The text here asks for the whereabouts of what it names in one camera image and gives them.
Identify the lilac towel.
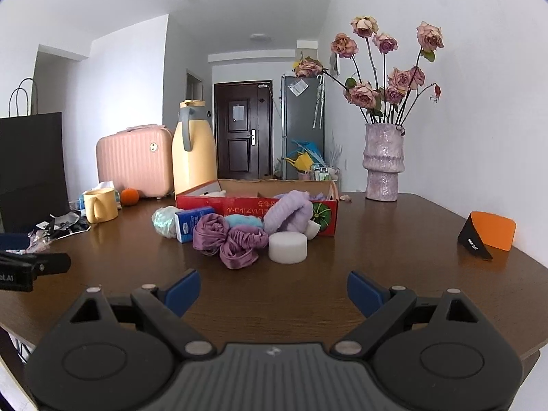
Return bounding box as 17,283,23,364
263,189,314,236

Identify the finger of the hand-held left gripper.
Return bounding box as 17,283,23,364
0,233,27,250
0,250,72,282

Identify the white round sponge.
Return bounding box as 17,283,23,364
268,231,308,264

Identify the pile of wrapped candies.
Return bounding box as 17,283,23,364
28,229,57,253

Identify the dried pink rose bouquet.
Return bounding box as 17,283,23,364
295,16,445,126

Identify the yellow thermos jug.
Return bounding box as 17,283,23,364
172,99,218,195

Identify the red cardboard box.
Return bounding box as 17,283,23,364
175,178,340,237

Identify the small trolley with bottles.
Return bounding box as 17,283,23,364
308,163,341,183

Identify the blue white small carton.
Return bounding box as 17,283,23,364
174,206,215,244

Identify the pink ribbed suitcase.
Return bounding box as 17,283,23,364
96,125,174,200

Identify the pale purple textured vase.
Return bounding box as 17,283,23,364
362,123,406,202

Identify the white box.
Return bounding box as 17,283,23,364
296,40,320,60

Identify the orange black scraper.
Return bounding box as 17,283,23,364
457,211,517,261

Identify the black white torn packaging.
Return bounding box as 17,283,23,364
36,213,90,237

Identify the black paper bag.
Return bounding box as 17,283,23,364
0,78,70,234

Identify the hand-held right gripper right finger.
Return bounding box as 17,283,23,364
332,271,493,358

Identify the light blue plush toy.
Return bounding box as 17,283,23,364
224,214,264,231

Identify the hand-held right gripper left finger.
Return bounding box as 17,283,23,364
60,269,217,358

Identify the purple satin scrunchie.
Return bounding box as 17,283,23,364
220,227,270,270
192,214,232,254

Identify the grey refrigerator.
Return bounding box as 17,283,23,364
280,74,325,180

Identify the dark brown door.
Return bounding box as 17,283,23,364
213,80,274,179

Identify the yellow mug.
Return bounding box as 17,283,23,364
83,187,119,224

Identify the yellow watering can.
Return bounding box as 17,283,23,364
283,154,313,174

